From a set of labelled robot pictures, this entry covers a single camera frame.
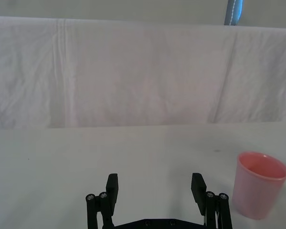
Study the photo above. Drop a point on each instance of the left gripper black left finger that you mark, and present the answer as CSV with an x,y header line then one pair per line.
x,y
104,207

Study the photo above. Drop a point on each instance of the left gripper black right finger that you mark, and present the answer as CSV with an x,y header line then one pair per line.
x,y
214,210

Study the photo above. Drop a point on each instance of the pink plastic cup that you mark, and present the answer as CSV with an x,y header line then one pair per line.
x,y
257,190

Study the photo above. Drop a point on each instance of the white table cloth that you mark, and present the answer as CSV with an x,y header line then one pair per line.
x,y
85,162

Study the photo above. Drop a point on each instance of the white curtain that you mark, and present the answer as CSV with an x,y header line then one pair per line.
x,y
133,76

